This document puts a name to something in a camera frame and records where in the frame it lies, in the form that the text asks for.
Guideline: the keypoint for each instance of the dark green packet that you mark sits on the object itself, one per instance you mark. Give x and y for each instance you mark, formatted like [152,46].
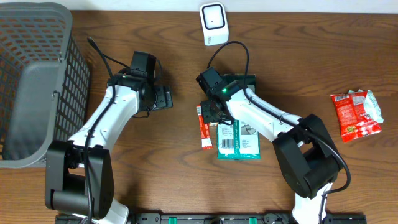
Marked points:
[237,141]

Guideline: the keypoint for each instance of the red packet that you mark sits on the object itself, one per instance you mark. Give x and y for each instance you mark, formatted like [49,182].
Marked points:
[205,131]

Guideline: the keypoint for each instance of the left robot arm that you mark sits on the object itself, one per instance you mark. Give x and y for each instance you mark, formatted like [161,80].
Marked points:
[79,176]

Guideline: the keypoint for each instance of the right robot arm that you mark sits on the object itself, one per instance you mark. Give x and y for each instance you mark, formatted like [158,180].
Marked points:
[307,157]

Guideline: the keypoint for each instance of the light green wipes pack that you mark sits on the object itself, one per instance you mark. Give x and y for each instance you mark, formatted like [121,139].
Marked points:
[367,100]

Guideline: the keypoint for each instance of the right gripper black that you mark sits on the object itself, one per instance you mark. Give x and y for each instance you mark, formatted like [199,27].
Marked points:
[208,117]

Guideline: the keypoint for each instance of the white barcode scanner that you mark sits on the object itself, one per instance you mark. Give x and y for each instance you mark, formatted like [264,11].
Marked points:
[214,23]

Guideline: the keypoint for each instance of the red snack bag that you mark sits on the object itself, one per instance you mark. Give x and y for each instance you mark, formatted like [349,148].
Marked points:
[354,123]

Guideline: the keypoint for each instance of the grey plastic mesh basket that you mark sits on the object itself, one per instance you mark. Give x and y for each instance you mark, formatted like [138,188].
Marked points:
[44,81]

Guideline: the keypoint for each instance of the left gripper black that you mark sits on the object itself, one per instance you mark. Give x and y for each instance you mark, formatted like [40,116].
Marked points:
[164,98]

